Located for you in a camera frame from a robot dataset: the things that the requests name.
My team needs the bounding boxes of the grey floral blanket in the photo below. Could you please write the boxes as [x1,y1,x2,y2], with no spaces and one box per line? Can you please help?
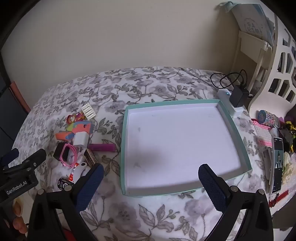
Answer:
[14,67,275,241]

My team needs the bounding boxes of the white printed paper packet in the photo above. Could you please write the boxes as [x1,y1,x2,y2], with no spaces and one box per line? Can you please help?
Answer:
[231,3,275,42]

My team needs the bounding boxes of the orange stain remover bottle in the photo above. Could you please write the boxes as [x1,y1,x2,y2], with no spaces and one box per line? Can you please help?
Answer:
[69,156,85,182]

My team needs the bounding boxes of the black gold ornament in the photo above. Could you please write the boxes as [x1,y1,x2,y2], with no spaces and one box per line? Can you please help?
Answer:
[279,120,296,153]

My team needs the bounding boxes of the dark blue cabinet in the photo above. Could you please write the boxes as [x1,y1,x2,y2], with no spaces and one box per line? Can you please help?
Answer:
[0,76,30,149]

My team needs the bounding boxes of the gold striped small box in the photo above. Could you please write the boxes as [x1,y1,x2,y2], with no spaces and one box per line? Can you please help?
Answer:
[84,148,97,168]

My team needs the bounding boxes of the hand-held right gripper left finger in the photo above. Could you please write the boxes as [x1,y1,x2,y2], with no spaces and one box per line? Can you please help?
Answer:
[27,163,105,241]

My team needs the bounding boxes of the red white beaded strip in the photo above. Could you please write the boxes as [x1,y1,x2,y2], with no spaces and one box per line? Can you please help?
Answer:
[269,189,289,207]

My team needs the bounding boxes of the pink wrist watch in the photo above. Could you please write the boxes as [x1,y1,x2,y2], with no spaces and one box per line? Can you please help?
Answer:
[59,143,77,168]

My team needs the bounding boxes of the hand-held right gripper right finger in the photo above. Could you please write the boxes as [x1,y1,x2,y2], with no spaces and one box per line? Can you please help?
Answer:
[198,164,274,241]

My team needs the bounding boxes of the teal tray with white inside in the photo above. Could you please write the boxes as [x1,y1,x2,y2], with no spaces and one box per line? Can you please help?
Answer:
[120,99,252,197]

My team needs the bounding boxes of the white lattice basket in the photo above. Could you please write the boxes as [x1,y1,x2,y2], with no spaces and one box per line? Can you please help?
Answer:
[248,11,296,112]

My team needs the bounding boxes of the black power cable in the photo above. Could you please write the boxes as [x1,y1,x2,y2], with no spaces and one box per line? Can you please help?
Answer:
[210,69,256,99]

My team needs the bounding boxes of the small coral blue toy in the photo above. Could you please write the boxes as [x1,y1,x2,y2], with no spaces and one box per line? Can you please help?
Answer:
[55,131,75,142]

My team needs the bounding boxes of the white shelf rack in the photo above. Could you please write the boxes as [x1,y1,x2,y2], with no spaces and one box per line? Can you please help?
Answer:
[231,30,274,95]

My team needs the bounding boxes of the white power strip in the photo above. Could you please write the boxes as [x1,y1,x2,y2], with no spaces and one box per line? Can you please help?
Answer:
[217,90,243,117]

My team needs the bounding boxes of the purple lighter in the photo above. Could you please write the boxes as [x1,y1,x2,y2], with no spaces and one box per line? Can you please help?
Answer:
[88,143,116,152]

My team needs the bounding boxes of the large coral blue toy knife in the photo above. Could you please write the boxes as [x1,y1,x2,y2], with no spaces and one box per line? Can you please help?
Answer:
[69,120,93,137]

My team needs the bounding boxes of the person's left hand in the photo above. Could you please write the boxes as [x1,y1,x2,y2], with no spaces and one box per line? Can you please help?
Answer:
[11,199,30,234]

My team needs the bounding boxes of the pink cartoon figure keychain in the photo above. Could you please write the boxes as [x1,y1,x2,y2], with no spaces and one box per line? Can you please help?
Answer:
[66,111,86,124]

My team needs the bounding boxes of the black smartphone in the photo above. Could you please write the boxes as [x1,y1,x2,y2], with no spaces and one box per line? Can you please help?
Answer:
[270,137,284,194]

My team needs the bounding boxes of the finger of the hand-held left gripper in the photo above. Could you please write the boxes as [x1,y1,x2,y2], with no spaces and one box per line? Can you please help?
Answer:
[8,148,47,174]
[0,149,20,166]

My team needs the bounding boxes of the white ribbed plastic clip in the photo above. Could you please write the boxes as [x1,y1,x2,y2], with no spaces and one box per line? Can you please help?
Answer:
[81,102,97,120]

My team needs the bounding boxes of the silver wristwatch with blue dial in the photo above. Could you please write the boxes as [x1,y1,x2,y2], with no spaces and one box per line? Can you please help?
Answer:
[258,110,281,128]

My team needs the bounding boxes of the salmon wooden board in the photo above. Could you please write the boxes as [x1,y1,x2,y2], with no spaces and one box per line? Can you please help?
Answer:
[9,81,31,112]

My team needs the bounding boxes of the white plug charger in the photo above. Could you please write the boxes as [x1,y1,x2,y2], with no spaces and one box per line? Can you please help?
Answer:
[73,132,89,149]

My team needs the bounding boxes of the black corded power adapter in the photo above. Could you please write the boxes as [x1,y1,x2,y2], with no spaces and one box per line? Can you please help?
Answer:
[229,85,250,107]

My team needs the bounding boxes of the black toy car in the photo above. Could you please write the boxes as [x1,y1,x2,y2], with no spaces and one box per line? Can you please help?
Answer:
[58,177,74,191]

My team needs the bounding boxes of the white lace flower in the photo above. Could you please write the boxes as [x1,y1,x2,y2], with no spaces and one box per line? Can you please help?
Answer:
[283,152,296,186]

